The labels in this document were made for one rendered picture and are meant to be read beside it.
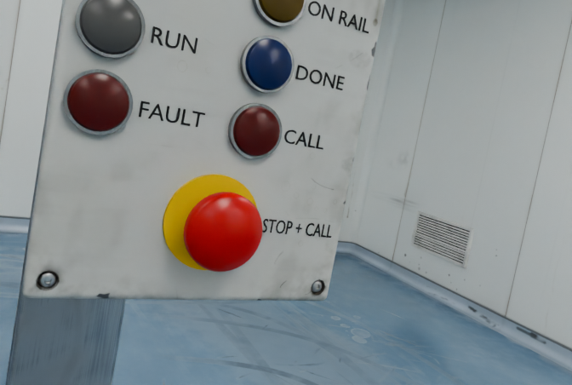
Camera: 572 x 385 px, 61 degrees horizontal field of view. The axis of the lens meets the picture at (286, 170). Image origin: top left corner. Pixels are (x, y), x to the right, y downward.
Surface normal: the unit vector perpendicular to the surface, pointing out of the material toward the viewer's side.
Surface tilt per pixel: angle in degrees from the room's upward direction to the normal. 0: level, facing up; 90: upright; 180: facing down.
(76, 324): 90
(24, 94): 90
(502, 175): 90
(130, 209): 90
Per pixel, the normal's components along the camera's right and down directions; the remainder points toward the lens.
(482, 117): -0.87, -0.13
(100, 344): 0.43, 0.14
